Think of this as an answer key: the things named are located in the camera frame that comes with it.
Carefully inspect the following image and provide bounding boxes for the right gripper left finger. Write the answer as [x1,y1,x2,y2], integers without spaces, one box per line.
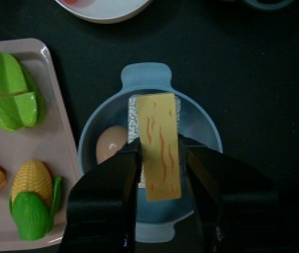
[57,137,144,253]

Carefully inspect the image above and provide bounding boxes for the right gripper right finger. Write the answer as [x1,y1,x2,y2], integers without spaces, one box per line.
[176,132,289,253]

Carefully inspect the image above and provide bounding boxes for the yellow toy egg slab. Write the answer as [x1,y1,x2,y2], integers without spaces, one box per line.
[135,92,183,203]

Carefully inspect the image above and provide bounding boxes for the beige toy egg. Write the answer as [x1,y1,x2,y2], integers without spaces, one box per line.
[95,125,130,165]

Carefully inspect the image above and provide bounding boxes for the toy corn cob with husk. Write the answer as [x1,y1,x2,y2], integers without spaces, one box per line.
[8,159,64,241]

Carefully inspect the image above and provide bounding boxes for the pink plastic tray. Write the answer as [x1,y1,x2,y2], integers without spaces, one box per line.
[0,38,83,253]

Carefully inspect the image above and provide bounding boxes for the light green toy vegetable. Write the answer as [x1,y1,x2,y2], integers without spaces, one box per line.
[0,51,47,132]

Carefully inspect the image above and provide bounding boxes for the white round bowl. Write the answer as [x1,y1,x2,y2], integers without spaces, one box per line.
[53,0,152,25]

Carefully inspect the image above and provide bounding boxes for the light blue two-handled bowl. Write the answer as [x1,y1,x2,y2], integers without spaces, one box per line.
[76,62,224,244]

